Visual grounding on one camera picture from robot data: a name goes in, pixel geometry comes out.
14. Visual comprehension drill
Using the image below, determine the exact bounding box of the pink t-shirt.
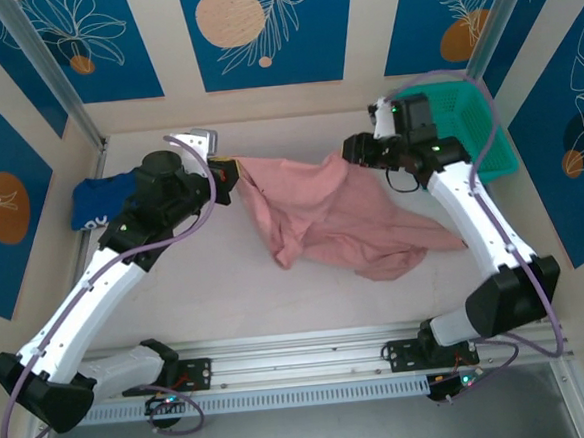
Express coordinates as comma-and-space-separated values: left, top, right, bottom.
230, 139, 470, 293

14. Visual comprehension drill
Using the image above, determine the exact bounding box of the folded blue t-shirt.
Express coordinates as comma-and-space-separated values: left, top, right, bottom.
70, 172, 143, 233

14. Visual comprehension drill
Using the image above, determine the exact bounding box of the teal plastic basket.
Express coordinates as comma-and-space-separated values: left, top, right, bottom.
392, 76, 521, 191

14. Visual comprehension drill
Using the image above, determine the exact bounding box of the grey metal sheet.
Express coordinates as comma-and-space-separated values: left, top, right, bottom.
35, 390, 579, 438

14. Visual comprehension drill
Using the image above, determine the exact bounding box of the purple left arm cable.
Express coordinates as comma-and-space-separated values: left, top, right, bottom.
0, 131, 234, 438

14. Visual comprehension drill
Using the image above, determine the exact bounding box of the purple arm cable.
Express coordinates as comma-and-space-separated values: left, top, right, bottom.
384, 62, 570, 407
0, 131, 234, 438

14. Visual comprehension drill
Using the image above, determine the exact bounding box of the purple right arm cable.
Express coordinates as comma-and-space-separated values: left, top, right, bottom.
384, 62, 570, 407

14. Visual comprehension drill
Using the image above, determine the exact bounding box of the aluminium table side rail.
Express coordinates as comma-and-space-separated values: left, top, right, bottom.
39, 141, 126, 370

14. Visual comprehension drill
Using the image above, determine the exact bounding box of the blue floral wall panel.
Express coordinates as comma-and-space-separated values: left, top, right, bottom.
0, 0, 71, 144
0, 65, 64, 322
20, 0, 166, 109
500, 2, 584, 273
476, 0, 581, 99
379, 0, 523, 77
177, 0, 362, 94

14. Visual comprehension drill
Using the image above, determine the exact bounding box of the aluminium frame post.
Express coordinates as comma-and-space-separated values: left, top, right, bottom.
460, 0, 547, 85
0, 0, 109, 160

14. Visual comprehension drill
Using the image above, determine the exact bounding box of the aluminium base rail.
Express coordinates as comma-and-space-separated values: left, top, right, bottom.
77, 312, 577, 408

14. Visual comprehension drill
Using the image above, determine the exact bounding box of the white slotted cable duct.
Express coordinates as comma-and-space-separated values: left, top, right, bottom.
78, 375, 431, 426

